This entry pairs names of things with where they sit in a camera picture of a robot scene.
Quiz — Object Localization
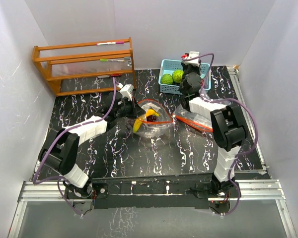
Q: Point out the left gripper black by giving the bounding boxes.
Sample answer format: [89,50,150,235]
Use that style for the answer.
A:
[115,97,146,119]

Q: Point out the green bumpy fruit bag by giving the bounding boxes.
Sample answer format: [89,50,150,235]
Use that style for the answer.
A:
[172,70,184,84]

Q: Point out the light blue plastic basket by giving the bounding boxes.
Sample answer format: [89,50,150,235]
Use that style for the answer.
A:
[158,59,212,95]

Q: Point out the yellow fake banana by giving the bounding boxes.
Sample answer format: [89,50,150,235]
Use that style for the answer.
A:
[133,109,159,132]

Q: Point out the dark purple fake grapes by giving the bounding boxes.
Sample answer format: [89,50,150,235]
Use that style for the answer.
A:
[147,115,157,122]

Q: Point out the zip bag with grapes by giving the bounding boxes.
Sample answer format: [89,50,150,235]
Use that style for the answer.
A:
[127,99,174,138]

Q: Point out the zip bag red seal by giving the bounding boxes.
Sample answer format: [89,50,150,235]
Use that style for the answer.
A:
[172,97,227,132]

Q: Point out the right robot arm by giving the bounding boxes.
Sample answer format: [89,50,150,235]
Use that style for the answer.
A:
[179,60,248,197]

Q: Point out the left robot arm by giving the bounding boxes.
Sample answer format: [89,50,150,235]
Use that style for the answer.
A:
[38,94,146,198]

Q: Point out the red black item on shelf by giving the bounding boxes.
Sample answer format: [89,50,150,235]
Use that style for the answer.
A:
[98,74,122,78]

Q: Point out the green white marker pen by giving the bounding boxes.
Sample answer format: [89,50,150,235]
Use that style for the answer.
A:
[99,59,125,62]

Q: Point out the pink white marker pen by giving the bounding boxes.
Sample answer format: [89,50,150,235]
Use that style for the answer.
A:
[96,41,125,46]

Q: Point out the wooden shelf rack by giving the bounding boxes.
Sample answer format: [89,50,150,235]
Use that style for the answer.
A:
[31,37,136,97]

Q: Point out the black base crossbar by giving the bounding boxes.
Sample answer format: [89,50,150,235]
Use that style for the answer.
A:
[63,174,241,209]

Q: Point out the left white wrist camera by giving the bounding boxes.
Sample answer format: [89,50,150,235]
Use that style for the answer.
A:
[119,84,134,101]

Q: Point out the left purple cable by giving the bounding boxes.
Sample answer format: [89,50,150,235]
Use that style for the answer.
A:
[32,76,124,216]

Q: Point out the aluminium frame rail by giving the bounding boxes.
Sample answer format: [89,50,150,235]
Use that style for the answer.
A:
[8,179,297,238]

